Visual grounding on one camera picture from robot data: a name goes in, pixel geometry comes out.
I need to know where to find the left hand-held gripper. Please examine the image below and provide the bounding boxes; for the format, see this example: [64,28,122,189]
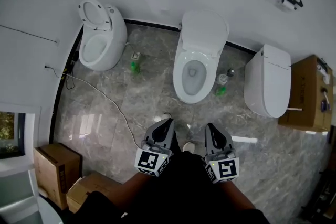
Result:
[134,118,176,178]

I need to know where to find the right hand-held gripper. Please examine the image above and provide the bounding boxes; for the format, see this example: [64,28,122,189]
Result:
[204,123,240,185]

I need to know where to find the white toilet seat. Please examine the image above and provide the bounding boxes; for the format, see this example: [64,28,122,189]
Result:
[180,9,230,58]

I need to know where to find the person's left forearm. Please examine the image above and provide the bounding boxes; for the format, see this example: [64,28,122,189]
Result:
[115,172,169,218]

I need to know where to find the person's right forearm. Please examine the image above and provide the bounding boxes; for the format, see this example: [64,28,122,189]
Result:
[214,180,257,211]

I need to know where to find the white open toilet bowl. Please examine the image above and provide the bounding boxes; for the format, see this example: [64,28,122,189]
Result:
[172,34,218,105]

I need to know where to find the white closed smart toilet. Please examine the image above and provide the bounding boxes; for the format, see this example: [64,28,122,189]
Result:
[243,44,292,119]

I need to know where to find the white egg-shaped toilet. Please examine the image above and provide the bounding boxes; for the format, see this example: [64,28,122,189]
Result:
[78,4,128,72]

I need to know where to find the person's right white shoe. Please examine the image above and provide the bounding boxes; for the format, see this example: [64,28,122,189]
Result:
[182,142,196,154]

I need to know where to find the person's black trousers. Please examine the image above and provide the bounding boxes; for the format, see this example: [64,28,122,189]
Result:
[85,131,271,224]

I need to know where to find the flat brown cardboard box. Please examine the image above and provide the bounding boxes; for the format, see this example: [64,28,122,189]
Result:
[66,171,124,215]

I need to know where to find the large brown cardboard box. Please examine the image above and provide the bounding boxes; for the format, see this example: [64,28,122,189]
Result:
[278,54,334,132]

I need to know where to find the tall brown cardboard box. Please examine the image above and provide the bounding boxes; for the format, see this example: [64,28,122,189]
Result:
[33,142,83,211]

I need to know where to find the white device on box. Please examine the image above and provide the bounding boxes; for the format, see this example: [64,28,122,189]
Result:
[316,63,332,85]

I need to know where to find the white ceramic basin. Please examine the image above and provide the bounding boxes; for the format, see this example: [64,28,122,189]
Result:
[0,168,65,224]

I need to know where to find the window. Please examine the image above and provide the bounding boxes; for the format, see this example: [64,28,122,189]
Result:
[0,111,26,160]

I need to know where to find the white floor cable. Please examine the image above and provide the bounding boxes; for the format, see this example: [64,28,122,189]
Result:
[60,72,148,149]

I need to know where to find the thin black cable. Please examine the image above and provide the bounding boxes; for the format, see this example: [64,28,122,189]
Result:
[44,65,77,90]

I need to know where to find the oval ring toilet seat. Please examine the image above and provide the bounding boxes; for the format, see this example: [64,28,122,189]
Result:
[78,0,113,31]

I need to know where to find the thin wall rail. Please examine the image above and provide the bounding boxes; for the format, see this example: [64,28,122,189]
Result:
[0,24,60,45]

